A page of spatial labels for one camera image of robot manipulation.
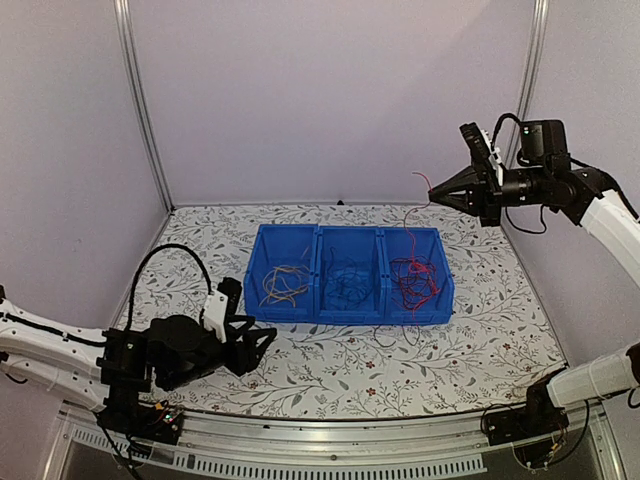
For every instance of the aluminium corner post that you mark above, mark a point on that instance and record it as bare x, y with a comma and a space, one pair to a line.
533, 57
132, 68

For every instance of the left aluminium corner post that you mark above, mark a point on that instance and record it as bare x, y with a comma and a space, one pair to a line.
132, 68

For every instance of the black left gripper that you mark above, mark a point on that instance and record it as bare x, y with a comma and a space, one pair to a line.
243, 357

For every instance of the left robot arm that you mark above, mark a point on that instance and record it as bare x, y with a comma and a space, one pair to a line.
109, 369

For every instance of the blue plastic bin near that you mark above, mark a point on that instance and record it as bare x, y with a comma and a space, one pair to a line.
420, 282

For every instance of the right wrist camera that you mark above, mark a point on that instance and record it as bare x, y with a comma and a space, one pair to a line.
485, 158

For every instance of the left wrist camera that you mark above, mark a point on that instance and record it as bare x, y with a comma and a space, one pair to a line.
220, 305

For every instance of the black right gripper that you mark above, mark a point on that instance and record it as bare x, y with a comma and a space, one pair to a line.
486, 202

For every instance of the blue plastic bin far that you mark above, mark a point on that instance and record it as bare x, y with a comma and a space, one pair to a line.
278, 283

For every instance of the aluminium front rail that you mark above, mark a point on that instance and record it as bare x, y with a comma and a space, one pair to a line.
220, 446

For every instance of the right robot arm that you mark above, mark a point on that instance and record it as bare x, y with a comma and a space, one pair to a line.
589, 197

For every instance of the right aluminium corner post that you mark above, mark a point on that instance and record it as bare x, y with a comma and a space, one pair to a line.
533, 57

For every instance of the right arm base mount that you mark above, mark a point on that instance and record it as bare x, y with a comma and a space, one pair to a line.
503, 424

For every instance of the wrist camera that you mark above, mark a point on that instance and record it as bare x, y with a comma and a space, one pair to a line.
220, 305
485, 158

